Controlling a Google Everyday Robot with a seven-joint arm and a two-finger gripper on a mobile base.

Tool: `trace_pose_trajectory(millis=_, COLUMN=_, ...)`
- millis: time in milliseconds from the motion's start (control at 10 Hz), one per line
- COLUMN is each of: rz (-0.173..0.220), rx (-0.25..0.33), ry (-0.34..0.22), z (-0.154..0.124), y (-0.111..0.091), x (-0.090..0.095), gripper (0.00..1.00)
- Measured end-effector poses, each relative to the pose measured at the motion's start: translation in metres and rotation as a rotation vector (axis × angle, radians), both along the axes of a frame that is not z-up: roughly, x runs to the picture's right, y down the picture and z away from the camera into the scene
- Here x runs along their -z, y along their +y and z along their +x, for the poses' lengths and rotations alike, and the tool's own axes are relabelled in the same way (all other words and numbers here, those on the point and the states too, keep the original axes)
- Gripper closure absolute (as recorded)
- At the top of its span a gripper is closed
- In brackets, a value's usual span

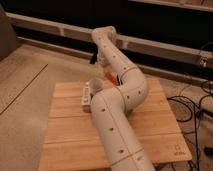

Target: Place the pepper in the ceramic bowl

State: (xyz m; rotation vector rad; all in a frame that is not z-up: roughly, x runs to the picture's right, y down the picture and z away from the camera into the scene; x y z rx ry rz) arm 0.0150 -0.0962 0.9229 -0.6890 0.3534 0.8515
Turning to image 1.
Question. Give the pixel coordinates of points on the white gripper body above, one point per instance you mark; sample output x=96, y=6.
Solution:
x=102, y=60

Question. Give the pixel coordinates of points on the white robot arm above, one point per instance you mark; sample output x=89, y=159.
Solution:
x=122, y=147

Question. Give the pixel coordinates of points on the red pepper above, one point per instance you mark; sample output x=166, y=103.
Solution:
x=110, y=77

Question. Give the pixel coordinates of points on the white box on board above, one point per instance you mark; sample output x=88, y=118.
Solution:
x=86, y=98

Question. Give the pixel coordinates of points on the wooden board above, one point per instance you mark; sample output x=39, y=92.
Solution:
x=72, y=143

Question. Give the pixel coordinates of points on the black clamp on rail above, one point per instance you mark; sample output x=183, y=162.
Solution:
x=93, y=59

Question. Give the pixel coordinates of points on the white metal rail frame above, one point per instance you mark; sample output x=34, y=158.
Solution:
x=200, y=62

